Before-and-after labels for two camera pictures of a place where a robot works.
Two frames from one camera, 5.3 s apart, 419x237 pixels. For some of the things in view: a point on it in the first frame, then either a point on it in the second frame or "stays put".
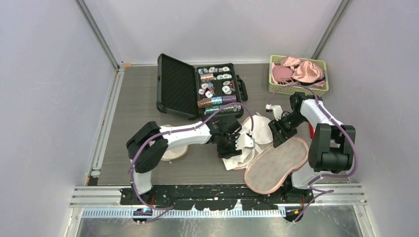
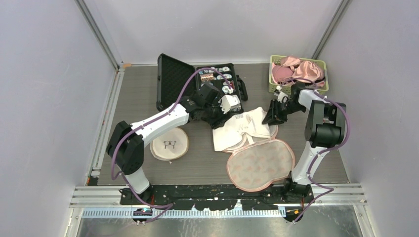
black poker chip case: (184, 90) stays put
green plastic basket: (292, 90) stays put
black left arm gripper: (228, 153) to (220, 120)
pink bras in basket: (292, 69) stays put
